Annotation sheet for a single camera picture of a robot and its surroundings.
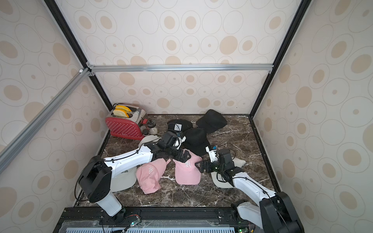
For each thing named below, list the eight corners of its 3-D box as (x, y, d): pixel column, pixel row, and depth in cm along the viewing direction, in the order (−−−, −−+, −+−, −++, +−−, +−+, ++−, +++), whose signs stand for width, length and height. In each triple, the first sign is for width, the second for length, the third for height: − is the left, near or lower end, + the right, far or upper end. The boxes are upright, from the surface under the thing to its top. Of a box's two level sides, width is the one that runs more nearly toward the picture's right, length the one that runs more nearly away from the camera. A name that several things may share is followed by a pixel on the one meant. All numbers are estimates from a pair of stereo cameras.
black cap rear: (195, 124, 116) (195, 120, 113) (210, 111, 126) (210, 107, 122) (214, 137, 108) (215, 133, 105) (228, 122, 118) (229, 118, 114)
